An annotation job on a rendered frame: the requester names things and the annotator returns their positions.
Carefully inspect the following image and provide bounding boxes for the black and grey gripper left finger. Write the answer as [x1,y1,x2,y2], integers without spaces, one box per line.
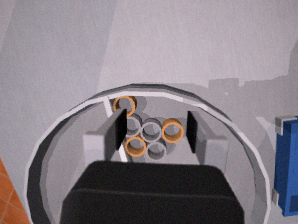
[83,108,127,169]

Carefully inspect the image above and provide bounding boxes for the blue open crate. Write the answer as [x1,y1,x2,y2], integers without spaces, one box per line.
[271,115,298,217]

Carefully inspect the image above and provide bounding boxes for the grey round turning table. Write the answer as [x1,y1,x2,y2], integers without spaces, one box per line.
[23,84,271,224]

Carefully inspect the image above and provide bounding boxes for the grey metal ring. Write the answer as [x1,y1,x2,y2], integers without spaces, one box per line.
[126,113,142,137]
[145,138,167,162]
[140,118,162,143]

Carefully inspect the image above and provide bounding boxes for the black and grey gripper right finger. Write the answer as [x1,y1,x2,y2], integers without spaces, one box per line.
[186,111,229,175]

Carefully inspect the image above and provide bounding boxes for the bronze bushing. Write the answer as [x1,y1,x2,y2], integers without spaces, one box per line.
[113,96,137,117]
[162,118,184,143]
[125,133,147,157]

